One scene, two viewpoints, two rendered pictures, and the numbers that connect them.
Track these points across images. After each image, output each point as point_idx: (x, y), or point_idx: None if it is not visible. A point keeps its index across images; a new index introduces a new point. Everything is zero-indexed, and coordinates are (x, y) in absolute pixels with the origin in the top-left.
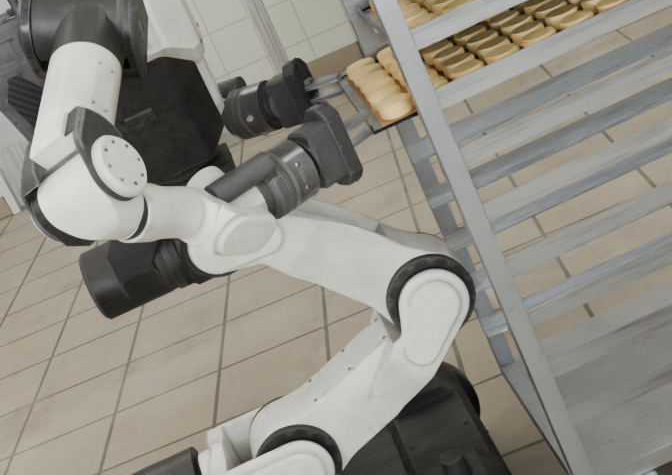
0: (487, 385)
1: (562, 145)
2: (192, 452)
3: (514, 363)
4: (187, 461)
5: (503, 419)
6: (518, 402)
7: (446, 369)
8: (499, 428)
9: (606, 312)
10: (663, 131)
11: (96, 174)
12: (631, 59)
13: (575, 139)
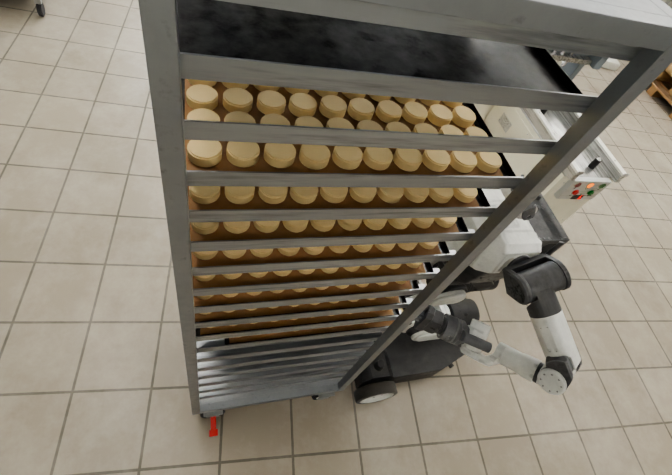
0: (350, 445)
1: (302, 361)
2: (452, 313)
3: (337, 380)
4: (451, 304)
5: (344, 408)
6: (337, 418)
7: (365, 379)
8: (346, 402)
9: (295, 394)
10: None
11: None
12: (258, 359)
13: (295, 362)
